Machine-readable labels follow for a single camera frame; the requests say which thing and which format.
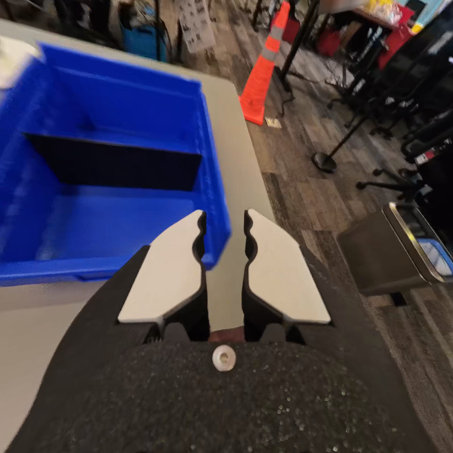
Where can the orange traffic cone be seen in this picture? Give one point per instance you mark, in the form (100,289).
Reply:
(262,78)

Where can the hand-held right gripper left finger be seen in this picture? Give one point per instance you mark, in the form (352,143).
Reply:
(159,283)

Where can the grey desk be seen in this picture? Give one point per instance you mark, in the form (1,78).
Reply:
(237,141)

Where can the blue floor bag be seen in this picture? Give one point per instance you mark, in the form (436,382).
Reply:
(145,39)

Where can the white floor plug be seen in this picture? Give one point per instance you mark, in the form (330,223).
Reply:
(273,122)

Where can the black round floor base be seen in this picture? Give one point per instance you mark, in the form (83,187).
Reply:
(324,163)

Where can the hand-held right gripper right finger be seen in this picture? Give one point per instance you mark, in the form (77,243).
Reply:
(287,283)

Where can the blue plastic bin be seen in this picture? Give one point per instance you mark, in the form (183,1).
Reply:
(106,226)

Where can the steel trash bin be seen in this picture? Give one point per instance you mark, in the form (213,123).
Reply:
(382,251)

